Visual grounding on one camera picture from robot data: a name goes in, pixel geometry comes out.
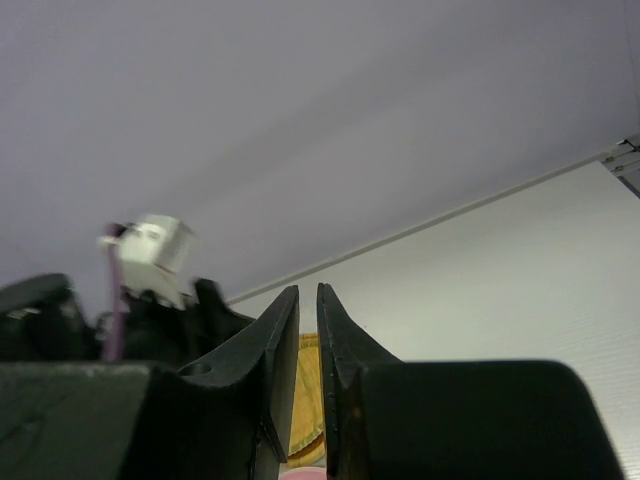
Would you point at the pink round plate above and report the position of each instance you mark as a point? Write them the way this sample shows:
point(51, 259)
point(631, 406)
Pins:
point(304, 473)

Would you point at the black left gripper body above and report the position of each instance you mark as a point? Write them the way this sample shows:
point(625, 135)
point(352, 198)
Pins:
point(157, 331)

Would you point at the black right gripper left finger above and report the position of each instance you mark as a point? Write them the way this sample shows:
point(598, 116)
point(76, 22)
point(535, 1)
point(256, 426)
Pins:
point(225, 415)

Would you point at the small woven bamboo plate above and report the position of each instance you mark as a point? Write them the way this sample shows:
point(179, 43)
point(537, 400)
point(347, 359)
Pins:
point(307, 443)

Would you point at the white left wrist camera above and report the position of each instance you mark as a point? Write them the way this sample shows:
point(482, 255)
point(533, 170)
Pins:
point(148, 255)

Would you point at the aluminium rail on table edge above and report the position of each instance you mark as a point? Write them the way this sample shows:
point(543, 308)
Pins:
point(623, 161)

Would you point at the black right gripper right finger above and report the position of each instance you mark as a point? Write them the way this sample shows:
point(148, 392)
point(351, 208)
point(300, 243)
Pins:
point(507, 419)

